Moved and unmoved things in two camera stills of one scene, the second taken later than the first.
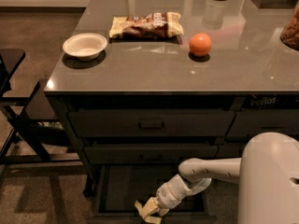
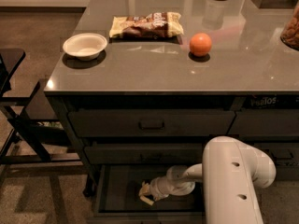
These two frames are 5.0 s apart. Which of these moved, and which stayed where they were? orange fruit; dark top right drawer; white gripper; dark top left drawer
Moved: white gripper
Stayed: dark top left drawer; orange fruit; dark top right drawer
